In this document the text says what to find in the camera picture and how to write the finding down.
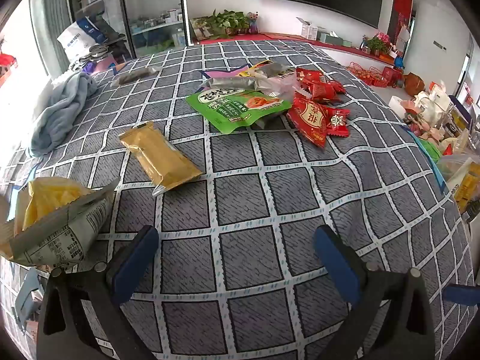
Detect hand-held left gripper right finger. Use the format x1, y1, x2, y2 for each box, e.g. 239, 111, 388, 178
313, 225, 447, 360

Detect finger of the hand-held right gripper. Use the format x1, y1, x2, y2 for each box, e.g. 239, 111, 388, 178
442, 284, 480, 307

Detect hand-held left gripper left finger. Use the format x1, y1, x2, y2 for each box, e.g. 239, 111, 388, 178
36, 225, 160, 360

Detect large red snack packet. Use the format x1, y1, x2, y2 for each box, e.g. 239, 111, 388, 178
287, 92, 331, 149

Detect clear packet of dark snack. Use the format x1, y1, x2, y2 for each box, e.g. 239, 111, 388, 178
110, 65, 163, 88

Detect yellow snack bag grey back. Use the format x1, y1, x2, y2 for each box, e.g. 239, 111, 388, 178
0, 176, 121, 271

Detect yellow box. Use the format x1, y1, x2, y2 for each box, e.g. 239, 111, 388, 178
452, 169, 480, 214

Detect grey checked blanket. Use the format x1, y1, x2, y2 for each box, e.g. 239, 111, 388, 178
0, 39, 477, 360

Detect gold snack packet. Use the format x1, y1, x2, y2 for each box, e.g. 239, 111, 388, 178
118, 121, 204, 197

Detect clear plastic bag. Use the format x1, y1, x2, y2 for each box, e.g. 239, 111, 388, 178
437, 154, 477, 192

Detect red candy packet gold circle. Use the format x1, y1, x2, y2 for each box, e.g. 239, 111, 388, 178
324, 107, 351, 137

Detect green plastic bag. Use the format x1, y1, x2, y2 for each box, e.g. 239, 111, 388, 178
420, 139, 443, 162

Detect light blue towel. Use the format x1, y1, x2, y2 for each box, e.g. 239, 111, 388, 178
25, 71, 100, 158

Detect green snack pouch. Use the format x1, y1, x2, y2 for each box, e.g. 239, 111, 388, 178
186, 88, 293, 134

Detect clear plastic wrapper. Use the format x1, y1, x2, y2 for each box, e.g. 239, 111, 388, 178
262, 75, 301, 100

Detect white paper bag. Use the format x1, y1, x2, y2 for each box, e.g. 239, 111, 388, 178
412, 82, 454, 121

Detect orange bag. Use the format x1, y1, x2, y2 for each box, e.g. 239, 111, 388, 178
403, 72, 426, 96

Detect dark grey snack packet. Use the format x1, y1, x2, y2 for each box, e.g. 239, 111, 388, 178
255, 62, 297, 77

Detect pink plastic bin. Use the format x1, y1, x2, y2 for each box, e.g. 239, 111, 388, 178
97, 54, 128, 74

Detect long silver snack packet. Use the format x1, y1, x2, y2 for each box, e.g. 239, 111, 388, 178
199, 76, 271, 91

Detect flat pink packet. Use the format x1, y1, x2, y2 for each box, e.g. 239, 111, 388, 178
204, 68, 248, 79

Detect grey cloth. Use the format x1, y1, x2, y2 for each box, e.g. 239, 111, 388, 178
71, 43, 113, 70

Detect pink flowering potted plant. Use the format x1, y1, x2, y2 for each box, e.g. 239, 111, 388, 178
362, 32, 392, 55

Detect green tissue box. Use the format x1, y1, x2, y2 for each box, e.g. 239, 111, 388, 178
319, 32, 344, 46

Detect white cardboard box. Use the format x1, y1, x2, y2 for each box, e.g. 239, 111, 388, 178
296, 17, 319, 40

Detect blue and white bag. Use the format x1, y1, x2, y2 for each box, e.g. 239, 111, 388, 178
57, 17, 107, 61

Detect green potted plant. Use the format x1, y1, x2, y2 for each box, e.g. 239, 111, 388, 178
204, 9, 250, 38

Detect red wire baskets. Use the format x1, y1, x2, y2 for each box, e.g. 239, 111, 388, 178
347, 62, 404, 87

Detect picture frame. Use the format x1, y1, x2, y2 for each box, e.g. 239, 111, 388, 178
189, 17, 214, 42

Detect red wall decoration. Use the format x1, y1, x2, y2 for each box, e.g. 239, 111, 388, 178
388, 0, 413, 46

